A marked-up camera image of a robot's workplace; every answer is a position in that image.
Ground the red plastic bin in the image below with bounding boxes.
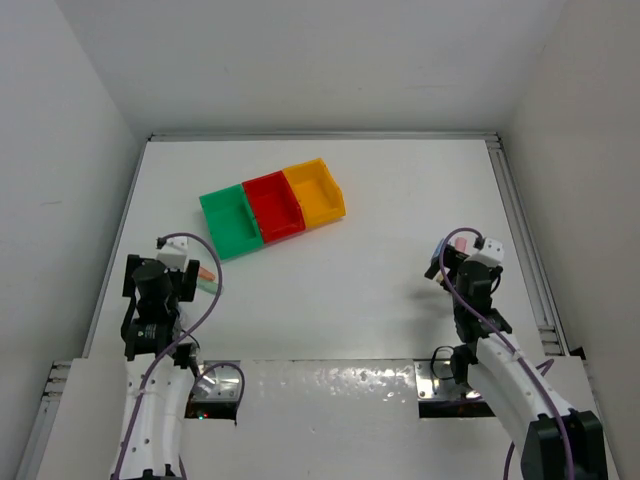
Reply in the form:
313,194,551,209
242,171,306,244

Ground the aluminium frame rail right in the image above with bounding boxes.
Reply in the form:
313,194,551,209
486,137,570,356

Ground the purple cable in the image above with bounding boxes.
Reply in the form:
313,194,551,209
110,231,246,480
441,227,576,480

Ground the metal base plate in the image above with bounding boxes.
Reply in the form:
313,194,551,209
192,360,244,403
414,358,481,402

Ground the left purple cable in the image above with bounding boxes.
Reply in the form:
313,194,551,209
110,231,246,480

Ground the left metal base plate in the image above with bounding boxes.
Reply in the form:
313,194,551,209
192,360,244,403

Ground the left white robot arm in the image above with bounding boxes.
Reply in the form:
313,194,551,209
110,253,199,479

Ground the aluminium frame rail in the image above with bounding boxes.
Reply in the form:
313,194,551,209
486,137,570,356
148,130,500,142

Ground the yellow plastic bin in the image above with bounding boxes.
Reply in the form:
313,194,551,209
282,158,346,229

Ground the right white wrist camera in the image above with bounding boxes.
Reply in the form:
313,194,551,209
470,237,505,268

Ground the blue correction tape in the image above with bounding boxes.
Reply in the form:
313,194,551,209
432,239,444,259

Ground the green plastic bin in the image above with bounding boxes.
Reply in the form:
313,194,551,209
199,184,264,260

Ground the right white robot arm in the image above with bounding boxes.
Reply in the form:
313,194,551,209
425,238,608,479

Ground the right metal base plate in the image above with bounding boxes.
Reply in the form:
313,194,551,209
414,358,481,402

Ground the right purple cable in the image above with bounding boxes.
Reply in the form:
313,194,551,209
441,227,576,480

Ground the pink correction tape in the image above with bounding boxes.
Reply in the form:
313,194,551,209
454,237,467,252

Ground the aluminium frame rail back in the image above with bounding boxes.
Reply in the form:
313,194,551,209
148,130,500,142

